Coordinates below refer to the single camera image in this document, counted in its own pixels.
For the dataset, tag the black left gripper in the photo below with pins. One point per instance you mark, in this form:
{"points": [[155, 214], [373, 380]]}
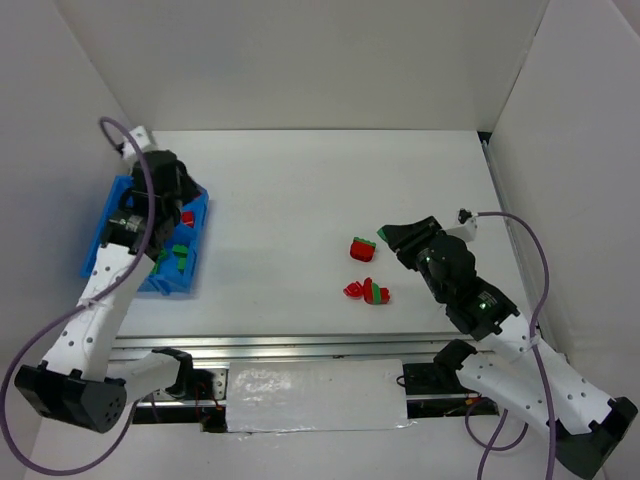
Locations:
{"points": [[185, 181]]}

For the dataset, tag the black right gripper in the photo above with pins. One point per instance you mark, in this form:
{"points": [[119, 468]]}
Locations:
{"points": [[417, 240]]}

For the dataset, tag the green curved lego piece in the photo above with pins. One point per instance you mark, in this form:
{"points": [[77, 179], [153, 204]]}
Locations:
{"points": [[180, 253]]}

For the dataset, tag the long green lego plate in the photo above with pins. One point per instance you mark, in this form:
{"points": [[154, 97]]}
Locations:
{"points": [[163, 255]]}

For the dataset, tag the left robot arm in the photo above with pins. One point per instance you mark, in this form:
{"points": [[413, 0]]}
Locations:
{"points": [[73, 383]]}

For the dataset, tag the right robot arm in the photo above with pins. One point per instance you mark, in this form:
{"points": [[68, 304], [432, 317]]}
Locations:
{"points": [[508, 361]]}

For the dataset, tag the red rounded lego block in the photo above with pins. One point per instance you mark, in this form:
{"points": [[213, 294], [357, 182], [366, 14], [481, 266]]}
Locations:
{"points": [[362, 253]]}

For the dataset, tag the green lego plate on block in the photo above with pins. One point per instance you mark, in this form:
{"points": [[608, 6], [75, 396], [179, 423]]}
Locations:
{"points": [[364, 241]]}

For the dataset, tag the red green striped rounded lego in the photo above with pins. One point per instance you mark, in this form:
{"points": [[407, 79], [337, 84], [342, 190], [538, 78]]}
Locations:
{"points": [[373, 294]]}

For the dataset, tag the red arch lego piece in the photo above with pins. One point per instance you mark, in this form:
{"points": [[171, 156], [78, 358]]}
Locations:
{"points": [[354, 290]]}

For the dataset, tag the blue plastic divided bin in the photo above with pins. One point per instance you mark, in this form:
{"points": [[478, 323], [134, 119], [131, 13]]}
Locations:
{"points": [[169, 280]]}

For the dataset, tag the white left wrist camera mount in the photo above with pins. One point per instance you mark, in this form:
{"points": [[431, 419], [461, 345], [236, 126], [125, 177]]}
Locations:
{"points": [[143, 139]]}

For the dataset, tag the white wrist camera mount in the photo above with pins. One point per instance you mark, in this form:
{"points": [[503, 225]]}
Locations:
{"points": [[465, 227], [143, 139]]}

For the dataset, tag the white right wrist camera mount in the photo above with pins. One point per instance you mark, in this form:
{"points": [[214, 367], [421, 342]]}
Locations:
{"points": [[465, 227]]}

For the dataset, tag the aluminium table rail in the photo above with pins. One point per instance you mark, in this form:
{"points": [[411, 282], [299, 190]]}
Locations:
{"points": [[225, 349]]}

